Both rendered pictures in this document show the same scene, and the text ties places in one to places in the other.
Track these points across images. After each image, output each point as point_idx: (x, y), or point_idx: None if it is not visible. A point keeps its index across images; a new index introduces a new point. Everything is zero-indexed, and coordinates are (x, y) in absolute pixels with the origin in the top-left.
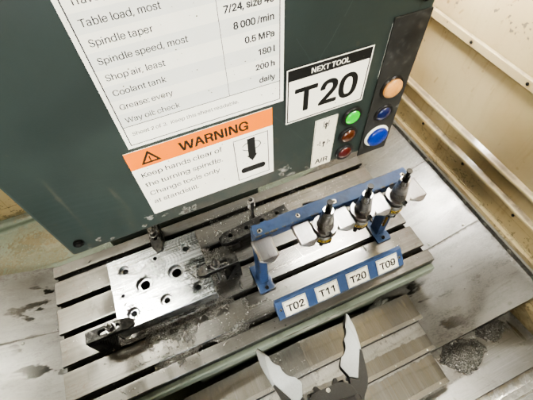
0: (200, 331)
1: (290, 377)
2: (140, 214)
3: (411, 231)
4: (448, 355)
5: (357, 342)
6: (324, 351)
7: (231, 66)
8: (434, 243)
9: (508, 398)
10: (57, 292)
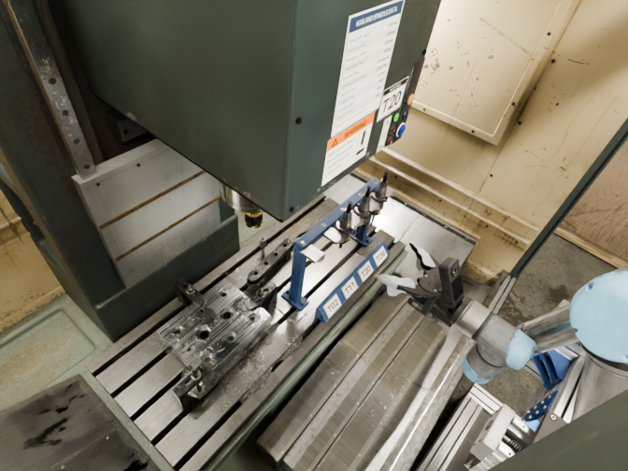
0: (265, 356)
1: (404, 278)
2: (317, 186)
3: (383, 232)
4: None
5: (425, 251)
6: (360, 340)
7: (371, 88)
8: (397, 239)
9: None
10: (104, 383)
